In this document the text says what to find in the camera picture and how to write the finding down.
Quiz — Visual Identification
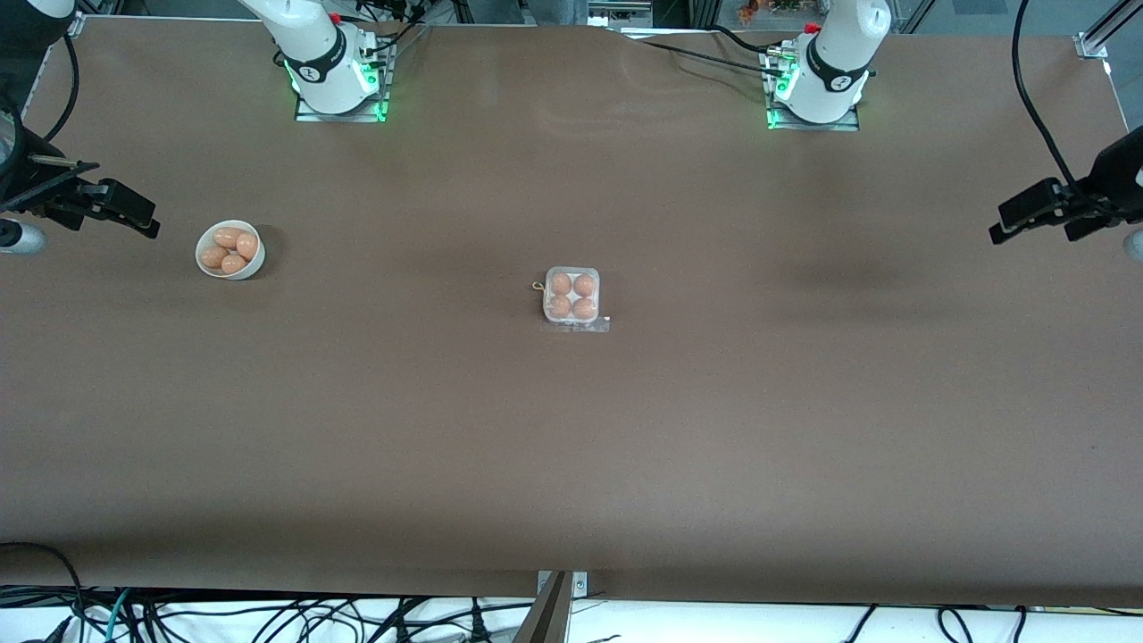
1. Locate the black base cable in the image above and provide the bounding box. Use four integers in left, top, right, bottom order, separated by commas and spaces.
625, 38, 787, 79
710, 25, 787, 60

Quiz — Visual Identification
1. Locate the clear plastic egg carton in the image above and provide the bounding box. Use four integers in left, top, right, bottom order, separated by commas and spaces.
534, 265, 602, 326

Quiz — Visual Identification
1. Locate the black looped cable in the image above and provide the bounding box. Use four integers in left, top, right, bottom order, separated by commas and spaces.
0, 542, 87, 643

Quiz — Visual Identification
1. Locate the teal cable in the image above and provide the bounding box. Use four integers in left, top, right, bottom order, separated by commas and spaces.
104, 588, 133, 643

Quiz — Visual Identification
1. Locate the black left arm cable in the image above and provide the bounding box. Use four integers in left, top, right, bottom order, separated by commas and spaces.
1011, 0, 1087, 193

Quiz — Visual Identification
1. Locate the dark metal post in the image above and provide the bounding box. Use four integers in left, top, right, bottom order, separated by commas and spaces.
512, 572, 572, 643

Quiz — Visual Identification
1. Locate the brown table cover sheet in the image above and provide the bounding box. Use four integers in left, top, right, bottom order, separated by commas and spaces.
0, 18, 1143, 610

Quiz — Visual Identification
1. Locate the white bowl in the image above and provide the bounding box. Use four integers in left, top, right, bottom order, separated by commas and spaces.
195, 220, 266, 281

